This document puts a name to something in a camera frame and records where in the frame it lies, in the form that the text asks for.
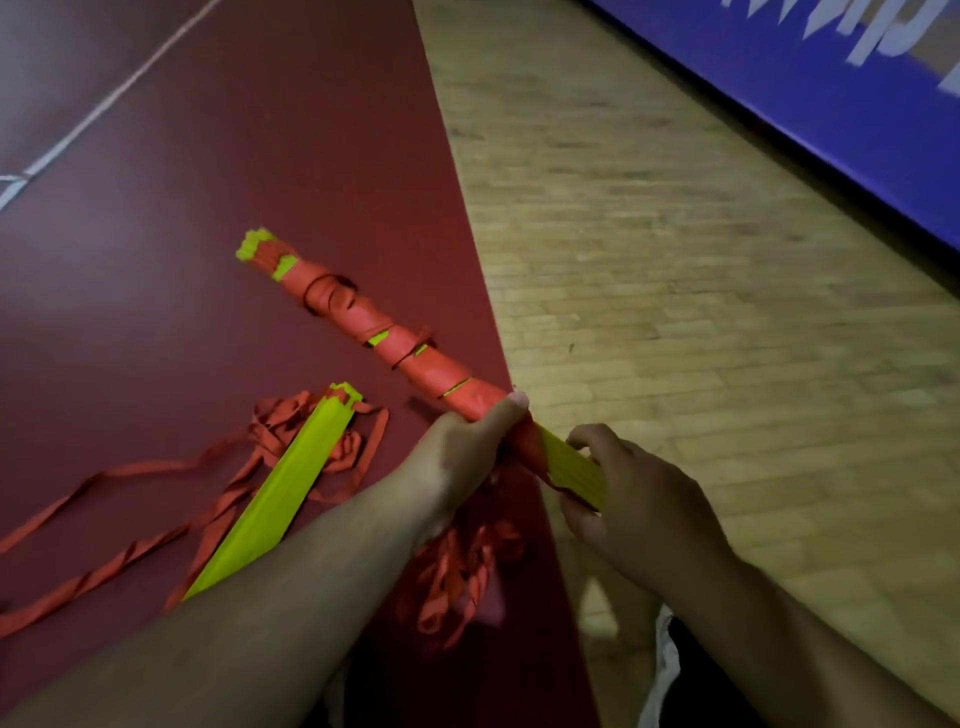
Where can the person's right forearm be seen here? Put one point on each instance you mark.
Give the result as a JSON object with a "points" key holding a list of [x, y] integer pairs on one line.
{"points": [[802, 652]]}

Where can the person's right hand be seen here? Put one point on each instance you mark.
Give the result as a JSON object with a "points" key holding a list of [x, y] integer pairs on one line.
{"points": [[645, 510]]}

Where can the person's left forearm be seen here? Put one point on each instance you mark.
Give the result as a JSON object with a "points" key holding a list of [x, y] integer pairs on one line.
{"points": [[225, 637]]}

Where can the person's left hand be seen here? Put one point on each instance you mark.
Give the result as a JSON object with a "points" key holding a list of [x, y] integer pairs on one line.
{"points": [[457, 457]]}

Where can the white right shoe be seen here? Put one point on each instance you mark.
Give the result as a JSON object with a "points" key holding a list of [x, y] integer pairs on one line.
{"points": [[664, 660]]}

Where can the black right trouser leg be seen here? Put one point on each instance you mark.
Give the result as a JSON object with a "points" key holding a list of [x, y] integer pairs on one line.
{"points": [[697, 690]]}

